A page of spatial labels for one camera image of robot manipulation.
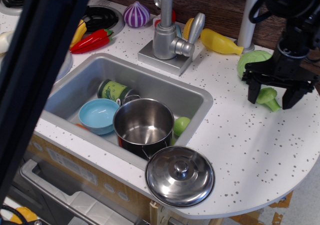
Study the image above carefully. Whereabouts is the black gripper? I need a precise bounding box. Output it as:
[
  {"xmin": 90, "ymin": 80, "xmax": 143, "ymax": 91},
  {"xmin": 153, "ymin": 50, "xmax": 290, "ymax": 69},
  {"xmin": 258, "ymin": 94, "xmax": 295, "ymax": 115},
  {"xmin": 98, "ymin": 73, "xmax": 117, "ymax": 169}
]
[{"xmin": 242, "ymin": 58, "xmax": 320, "ymax": 110}]

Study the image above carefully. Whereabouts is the green toy broccoli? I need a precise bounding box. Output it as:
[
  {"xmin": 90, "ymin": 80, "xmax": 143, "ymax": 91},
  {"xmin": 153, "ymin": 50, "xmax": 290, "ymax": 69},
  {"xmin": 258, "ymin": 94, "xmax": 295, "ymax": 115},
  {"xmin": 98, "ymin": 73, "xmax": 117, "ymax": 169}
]
[{"xmin": 256, "ymin": 87, "xmax": 281, "ymax": 112}]

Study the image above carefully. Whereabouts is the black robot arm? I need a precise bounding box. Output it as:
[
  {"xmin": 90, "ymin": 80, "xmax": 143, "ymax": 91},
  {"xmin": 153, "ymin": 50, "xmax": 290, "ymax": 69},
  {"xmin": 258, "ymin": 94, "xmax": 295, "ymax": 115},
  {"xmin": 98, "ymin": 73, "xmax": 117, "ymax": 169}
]
[{"xmin": 242, "ymin": 0, "xmax": 320, "ymax": 110}]

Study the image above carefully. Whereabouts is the stainless steel pot lid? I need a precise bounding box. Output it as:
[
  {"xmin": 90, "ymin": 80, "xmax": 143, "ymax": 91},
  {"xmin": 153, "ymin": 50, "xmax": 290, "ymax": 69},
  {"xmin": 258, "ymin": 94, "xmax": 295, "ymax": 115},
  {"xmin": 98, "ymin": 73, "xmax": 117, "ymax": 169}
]
[{"xmin": 145, "ymin": 146, "xmax": 215, "ymax": 208}]

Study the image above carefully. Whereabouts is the green toy cabbage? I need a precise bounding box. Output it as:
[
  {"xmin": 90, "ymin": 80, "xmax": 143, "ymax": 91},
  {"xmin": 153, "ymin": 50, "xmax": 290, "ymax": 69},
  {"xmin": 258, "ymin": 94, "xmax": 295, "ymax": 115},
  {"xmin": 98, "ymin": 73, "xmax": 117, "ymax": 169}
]
[{"xmin": 236, "ymin": 50, "xmax": 272, "ymax": 79}]

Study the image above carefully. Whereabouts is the grey metal pole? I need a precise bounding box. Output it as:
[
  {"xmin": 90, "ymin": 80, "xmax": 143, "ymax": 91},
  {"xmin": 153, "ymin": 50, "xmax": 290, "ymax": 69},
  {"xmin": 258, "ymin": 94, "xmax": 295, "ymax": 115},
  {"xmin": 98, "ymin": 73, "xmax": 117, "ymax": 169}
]
[{"xmin": 236, "ymin": 0, "xmax": 258, "ymax": 54}]

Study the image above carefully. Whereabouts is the yellow toy squash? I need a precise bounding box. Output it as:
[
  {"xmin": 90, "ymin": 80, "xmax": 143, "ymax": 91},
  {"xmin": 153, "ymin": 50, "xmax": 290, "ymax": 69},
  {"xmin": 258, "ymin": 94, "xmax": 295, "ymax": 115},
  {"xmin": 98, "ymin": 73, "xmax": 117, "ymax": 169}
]
[{"xmin": 200, "ymin": 28, "xmax": 244, "ymax": 55}]

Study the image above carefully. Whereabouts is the green toy apple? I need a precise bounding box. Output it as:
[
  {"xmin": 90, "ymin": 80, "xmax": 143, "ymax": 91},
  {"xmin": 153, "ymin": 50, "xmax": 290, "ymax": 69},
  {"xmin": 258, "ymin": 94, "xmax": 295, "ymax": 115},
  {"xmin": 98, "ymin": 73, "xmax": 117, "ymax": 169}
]
[{"xmin": 173, "ymin": 116, "xmax": 191, "ymax": 136}]

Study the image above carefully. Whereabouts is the silver toy faucet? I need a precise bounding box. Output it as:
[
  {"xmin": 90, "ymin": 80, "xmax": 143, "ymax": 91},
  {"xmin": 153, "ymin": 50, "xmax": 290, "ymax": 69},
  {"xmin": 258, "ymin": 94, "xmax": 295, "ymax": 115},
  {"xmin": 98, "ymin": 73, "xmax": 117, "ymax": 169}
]
[{"xmin": 137, "ymin": 0, "xmax": 206, "ymax": 76}]

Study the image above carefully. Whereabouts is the yellow toy corn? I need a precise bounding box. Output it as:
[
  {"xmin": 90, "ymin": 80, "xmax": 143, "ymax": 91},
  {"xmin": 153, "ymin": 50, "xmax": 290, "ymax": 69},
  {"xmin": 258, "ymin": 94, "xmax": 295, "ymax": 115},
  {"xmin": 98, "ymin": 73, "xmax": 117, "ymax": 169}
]
[{"xmin": 182, "ymin": 17, "xmax": 194, "ymax": 40}]

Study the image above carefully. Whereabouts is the red toy tomato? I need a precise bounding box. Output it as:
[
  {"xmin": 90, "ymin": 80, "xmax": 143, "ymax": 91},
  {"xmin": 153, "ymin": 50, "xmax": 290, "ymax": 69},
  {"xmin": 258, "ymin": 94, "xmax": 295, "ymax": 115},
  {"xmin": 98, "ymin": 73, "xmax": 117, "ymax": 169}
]
[{"xmin": 152, "ymin": 10, "xmax": 176, "ymax": 28}]

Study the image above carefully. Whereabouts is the grey sink basin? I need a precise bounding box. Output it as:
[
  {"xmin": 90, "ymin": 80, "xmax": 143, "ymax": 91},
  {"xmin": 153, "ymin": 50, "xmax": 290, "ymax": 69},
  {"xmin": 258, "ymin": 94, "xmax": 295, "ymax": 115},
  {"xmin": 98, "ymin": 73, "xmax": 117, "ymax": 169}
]
[{"xmin": 40, "ymin": 53, "xmax": 213, "ymax": 169}]

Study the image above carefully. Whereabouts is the purple striped toy onion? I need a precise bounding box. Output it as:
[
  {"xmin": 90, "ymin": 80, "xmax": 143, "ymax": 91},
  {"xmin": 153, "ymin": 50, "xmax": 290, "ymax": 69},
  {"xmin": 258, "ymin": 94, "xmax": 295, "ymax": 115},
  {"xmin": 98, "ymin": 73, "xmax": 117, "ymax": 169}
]
[{"xmin": 123, "ymin": 1, "xmax": 150, "ymax": 28}]

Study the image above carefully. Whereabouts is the green pea can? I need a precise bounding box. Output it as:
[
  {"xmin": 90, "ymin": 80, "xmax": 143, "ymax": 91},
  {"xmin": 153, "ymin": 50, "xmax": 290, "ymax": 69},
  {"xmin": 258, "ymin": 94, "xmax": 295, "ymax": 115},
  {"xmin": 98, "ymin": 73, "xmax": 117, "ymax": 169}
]
[{"xmin": 97, "ymin": 79, "xmax": 138, "ymax": 106}]

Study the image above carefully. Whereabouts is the red toy chili pepper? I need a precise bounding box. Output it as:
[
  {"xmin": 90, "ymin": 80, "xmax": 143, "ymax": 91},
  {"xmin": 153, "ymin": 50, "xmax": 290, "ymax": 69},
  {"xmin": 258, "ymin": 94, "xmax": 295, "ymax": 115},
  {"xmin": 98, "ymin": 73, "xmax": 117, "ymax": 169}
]
[{"xmin": 70, "ymin": 29, "xmax": 114, "ymax": 54}]

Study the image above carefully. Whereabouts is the light blue bowl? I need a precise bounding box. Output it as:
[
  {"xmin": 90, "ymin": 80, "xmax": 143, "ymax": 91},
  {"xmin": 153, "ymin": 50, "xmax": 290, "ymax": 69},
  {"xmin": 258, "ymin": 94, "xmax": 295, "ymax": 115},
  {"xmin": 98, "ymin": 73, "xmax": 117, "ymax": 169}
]
[{"xmin": 78, "ymin": 98, "xmax": 120, "ymax": 135}]

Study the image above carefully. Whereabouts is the back right stove burner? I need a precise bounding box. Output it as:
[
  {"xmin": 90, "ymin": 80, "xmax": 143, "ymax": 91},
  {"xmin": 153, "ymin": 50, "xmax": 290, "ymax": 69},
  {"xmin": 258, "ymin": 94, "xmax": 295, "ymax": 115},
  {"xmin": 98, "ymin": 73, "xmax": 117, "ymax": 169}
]
[{"xmin": 81, "ymin": 5, "xmax": 125, "ymax": 35}]

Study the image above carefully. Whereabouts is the yellow toy bell pepper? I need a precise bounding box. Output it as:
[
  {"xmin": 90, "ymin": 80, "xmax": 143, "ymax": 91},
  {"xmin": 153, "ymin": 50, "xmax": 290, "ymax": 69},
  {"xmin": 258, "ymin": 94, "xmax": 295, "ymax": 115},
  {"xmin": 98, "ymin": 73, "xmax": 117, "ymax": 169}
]
[{"xmin": 69, "ymin": 19, "xmax": 87, "ymax": 49}]

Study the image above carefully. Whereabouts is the front left stove burner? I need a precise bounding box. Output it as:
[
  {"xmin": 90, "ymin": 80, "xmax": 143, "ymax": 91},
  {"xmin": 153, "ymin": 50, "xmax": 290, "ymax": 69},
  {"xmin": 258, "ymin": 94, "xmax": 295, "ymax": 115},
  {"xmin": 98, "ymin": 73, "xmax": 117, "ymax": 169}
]
[{"xmin": 55, "ymin": 51, "xmax": 73, "ymax": 82}]

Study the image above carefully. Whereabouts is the white toy bottle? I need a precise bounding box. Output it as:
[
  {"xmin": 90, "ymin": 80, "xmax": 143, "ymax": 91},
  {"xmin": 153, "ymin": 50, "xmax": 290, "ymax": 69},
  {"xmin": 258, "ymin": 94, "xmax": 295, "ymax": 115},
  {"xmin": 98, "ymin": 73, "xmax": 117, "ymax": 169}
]
[{"xmin": 0, "ymin": 30, "xmax": 14, "ymax": 54}]

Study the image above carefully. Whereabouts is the yellow object on floor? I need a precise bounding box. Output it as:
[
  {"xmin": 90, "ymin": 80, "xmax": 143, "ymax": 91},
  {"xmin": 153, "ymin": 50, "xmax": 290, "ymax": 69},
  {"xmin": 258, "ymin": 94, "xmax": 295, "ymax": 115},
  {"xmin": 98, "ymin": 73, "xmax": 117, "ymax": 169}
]
[{"xmin": 9, "ymin": 207, "xmax": 38, "ymax": 224}]

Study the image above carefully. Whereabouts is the silver oven door handle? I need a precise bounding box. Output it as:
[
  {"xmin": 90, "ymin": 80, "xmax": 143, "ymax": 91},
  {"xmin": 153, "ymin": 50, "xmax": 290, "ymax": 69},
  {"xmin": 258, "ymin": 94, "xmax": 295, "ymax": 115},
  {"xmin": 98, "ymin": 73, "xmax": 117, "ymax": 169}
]
[{"xmin": 19, "ymin": 159, "xmax": 145, "ymax": 225}]

